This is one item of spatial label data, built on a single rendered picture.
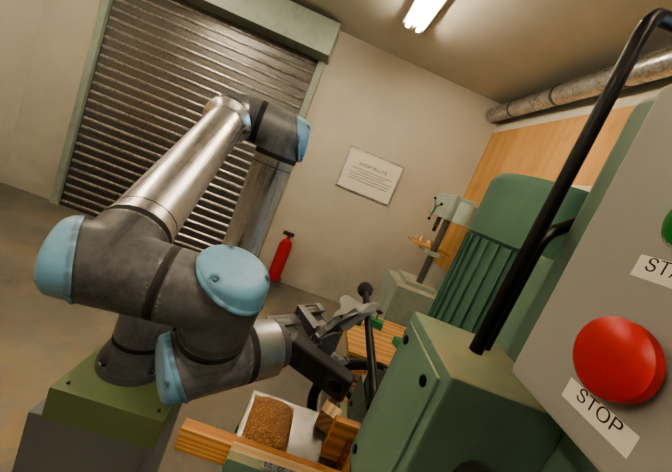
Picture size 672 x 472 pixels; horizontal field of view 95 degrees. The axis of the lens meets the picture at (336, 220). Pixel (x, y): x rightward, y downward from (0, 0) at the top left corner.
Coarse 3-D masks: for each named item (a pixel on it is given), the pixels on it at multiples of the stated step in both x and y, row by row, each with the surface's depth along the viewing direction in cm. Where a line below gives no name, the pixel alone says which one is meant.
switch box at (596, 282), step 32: (640, 128) 15; (640, 160) 14; (608, 192) 15; (640, 192) 13; (608, 224) 14; (640, 224) 13; (576, 256) 15; (608, 256) 14; (576, 288) 14; (608, 288) 13; (640, 288) 12; (544, 320) 16; (576, 320) 14; (640, 320) 11; (544, 352) 15; (544, 384) 14; (576, 416) 12; (640, 416) 10; (608, 448) 11; (640, 448) 10
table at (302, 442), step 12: (252, 396) 63; (264, 396) 64; (300, 408) 65; (300, 420) 62; (312, 420) 63; (240, 432) 54; (300, 432) 59; (312, 432) 60; (324, 432) 61; (288, 444) 56; (300, 444) 57; (312, 444) 58; (300, 456) 54; (312, 456) 55; (336, 468) 55
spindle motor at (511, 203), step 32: (512, 192) 39; (544, 192) 36; (576, 192) 35; (480, 224) 42; (512, 224) 38; (480, 256) 40; (512, 256) 38; (544, 256) 36; (448, 288) 44; (480, 288) 40; (448, 320) 42; (480, 320) 39
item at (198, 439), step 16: (192, 432) 47; (208, 432) 48; (224, 432) 49; (176, 448) 47; (192, 448) 47; (208, 448) 47; (224, 448) 47; (256, 448) 48; (272, 448) 49; (304, 464) 49; (320, 464) 50
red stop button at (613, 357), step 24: (600, 336) 12; (624, 336) 11; (648, 336) 10; (576, 360) 12; (600, 360) 11; (624, 360) 10; (648, 360) 10; (600, 384) 11; (624, 384) 10; (648, 384) 10
